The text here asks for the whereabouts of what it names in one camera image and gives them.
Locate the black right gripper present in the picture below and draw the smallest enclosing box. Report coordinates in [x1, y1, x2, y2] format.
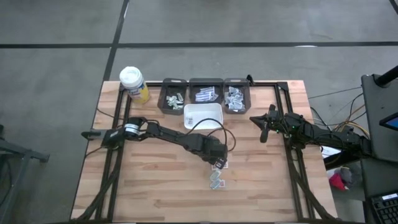
[249, 112, 289, 144]

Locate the white plastic bin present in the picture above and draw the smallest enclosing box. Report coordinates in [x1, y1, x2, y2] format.
[183, 103, 224, 131]

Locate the translucent grey plastic bin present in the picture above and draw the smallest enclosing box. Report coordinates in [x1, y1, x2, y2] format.
[223, 77, 252, 115]
[157, 77, 188, 116]
[188, 77, 224, 105]

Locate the white paper sheet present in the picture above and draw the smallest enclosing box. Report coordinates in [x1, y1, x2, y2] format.
[321, 146, 342, 159]

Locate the red cloth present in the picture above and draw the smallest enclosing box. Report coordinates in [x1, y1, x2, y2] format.
[329, 172, 349, 192]

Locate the grey soft object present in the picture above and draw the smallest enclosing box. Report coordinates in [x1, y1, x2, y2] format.
[340, 167, 354, 185]

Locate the yellow Lysol wipes canister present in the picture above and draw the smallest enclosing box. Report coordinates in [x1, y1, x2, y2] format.
[119, 65, 151, 105]

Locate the grey side table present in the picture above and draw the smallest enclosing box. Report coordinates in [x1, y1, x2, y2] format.
[361, 73, 398, 163]

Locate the blue screen tablet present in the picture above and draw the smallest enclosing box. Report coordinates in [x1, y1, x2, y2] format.
[379, 112, 398, 132]

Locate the black pole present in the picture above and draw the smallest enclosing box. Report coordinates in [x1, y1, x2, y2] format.
[374, 65, 398, 88]

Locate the black keyboard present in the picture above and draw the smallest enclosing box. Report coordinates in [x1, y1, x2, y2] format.
[368, 192, 398, 224]

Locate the grey metal stand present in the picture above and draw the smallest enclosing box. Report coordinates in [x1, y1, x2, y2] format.
[0, 123, 51, 224]

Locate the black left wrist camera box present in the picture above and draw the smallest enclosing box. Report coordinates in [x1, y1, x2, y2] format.
[213, 157, 228, 170]

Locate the yellow cable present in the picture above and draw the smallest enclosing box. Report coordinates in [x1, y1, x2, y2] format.
[334, 104, 371, 134]

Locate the black metal table frame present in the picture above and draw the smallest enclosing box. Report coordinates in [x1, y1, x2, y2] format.
[83, 81, 335, 223]

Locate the dark grey metal bracket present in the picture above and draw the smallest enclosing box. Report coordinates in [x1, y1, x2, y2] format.
[81, 130, 102, 140]

